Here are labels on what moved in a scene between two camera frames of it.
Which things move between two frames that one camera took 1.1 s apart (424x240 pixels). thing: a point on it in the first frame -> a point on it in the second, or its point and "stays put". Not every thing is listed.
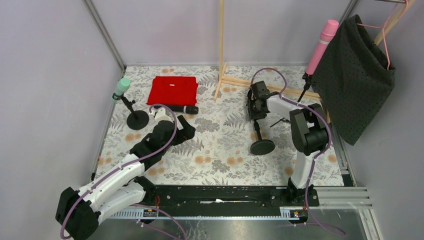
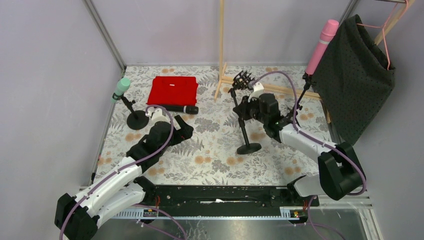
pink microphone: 328,32 stays put
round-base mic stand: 262,146 -> 243,80
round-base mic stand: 137,120 stays put
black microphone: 187,109 stays put
